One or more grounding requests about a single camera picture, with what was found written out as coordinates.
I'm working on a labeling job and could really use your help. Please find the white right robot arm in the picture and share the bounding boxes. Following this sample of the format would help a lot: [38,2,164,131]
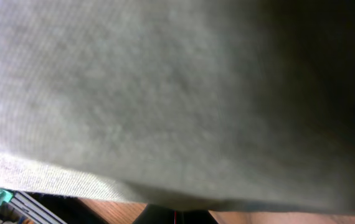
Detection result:
[133,204,218,224]

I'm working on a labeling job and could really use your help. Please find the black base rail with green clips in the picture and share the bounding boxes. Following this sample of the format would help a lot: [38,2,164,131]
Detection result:
[0,185,69,224]

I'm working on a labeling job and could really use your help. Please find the olive green shorts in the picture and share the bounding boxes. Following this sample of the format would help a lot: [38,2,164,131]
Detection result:
[0,0,355,215]

